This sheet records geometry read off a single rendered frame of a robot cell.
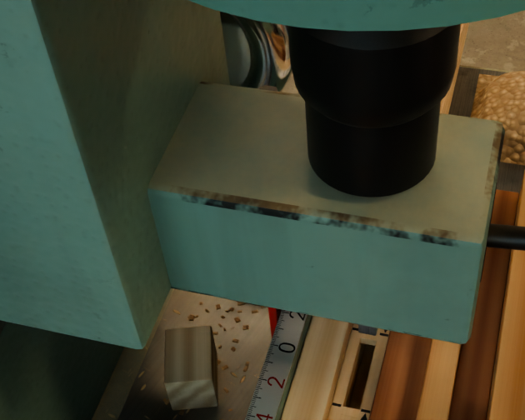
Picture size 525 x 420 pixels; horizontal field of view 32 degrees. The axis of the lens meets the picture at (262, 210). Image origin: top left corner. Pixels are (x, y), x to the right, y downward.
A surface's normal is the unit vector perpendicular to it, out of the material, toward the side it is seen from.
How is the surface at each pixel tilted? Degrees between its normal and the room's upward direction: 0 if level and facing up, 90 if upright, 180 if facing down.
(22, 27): 90
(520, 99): 14
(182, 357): 0
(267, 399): 0
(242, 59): 90
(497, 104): 25
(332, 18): 90
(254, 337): 0
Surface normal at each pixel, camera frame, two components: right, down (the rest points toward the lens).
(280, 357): -0.08, -0.66
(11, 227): -0.28, 0.73
